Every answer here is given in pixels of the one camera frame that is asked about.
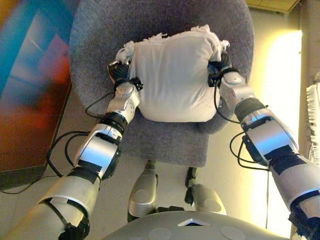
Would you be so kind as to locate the robot right hand dark glove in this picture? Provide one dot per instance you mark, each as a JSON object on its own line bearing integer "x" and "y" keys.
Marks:
{"x": 221, "y": 66}

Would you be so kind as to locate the robot left hand dark glove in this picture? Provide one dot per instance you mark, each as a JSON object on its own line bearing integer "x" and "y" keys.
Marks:
{"x": 121, "y": 72}

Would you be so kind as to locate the white fringed cushion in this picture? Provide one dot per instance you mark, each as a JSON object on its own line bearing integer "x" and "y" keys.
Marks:
{"x": 172, "y": 82}

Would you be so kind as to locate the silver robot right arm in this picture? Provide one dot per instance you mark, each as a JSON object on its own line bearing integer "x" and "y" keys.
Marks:
{"x": 270, "y": 140}

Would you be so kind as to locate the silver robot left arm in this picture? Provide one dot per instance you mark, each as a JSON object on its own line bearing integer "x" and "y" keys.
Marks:
{"x": 100, "y": 150}

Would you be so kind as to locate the grey upholstered armchair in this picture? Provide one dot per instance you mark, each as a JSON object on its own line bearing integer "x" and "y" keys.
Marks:
{"x": 162, "y": 17}

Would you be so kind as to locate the beige nightstand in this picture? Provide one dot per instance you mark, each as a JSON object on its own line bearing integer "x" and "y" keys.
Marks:
{"x": 272, "y": 4}

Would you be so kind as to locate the large dark screen panel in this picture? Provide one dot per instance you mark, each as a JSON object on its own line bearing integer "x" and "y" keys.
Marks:
{"x": 30, "y": 87}

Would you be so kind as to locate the silver robot left leg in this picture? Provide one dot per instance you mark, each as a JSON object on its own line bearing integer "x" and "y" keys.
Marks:
{"x": 142, "y": 192}

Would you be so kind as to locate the silver robot leg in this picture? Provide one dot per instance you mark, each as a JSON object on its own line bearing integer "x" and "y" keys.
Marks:
{"x": 207, "y": 200}
{"x": 142, "y": 192}

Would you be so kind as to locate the silver robot right leg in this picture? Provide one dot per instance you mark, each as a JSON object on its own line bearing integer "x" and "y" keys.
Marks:
{"x": 207, "y": 200}

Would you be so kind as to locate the silver robot torso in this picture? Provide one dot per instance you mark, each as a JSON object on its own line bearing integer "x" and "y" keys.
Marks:
{"x": 192, "y": 227}

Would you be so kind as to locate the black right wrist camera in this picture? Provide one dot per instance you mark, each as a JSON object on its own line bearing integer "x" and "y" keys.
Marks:
{"x": 213, "y": 78}

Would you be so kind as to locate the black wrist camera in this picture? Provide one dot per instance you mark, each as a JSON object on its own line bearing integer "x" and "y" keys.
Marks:
{"x": 213, "y": 78}
{"x": 137, "y": 83}

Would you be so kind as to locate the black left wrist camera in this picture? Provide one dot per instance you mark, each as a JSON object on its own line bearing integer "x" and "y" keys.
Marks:
{"x": 137, "y": 83}

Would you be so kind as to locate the beige upholstered bed frame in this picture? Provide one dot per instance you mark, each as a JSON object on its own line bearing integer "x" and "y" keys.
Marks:
{"x": 308, "y": 50}

